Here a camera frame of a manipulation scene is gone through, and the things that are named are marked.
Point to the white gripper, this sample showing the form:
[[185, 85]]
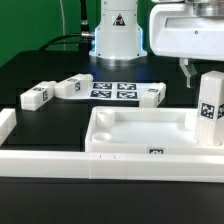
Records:
[[188, 29]]

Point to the white desk top tray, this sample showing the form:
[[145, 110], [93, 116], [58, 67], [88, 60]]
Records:
[[137, 130]]

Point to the white marker sheet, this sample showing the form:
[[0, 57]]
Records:
[[114, 91]]

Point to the white front fence bar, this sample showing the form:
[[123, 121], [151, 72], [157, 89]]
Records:
[[162, 167]]

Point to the white left fence block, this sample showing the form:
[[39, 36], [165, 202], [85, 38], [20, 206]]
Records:
[[7, 123]]

